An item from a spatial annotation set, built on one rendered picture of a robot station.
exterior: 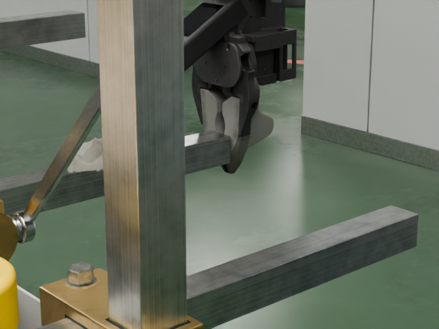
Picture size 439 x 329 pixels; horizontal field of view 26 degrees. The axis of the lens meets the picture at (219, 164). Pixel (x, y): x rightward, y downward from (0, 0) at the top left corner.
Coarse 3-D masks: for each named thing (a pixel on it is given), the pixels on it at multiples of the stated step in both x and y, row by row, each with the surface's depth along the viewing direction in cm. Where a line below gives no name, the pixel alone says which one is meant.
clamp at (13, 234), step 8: (0, 200) 76; (0, 208) 76; (0, 216) 74; (0, 224) 74; (8, 224) 75; (0, 232) 75; (8, 232) 75; (16, 232) 76; (0, 240) 75; (8, 240) 75; (16, 240) 76; (0, 248) 75; (8, 248) 75; (0, 256) 75; (8, 256) 76
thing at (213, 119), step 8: (216, 88) 100; (224, 88) 101; (208, 96) 100; (216, 96) 99; (224, 96) 100; (232, 96) 102; (208, 104) 100; (216, 104) 99; (208, 112) 100; (216, 112) 99; (208, 120) 100; (216, 120) 100; (224, 120) 100; (208, 128) 101; (216, 128) 100; (224, 128) 101; (224, 168) 101
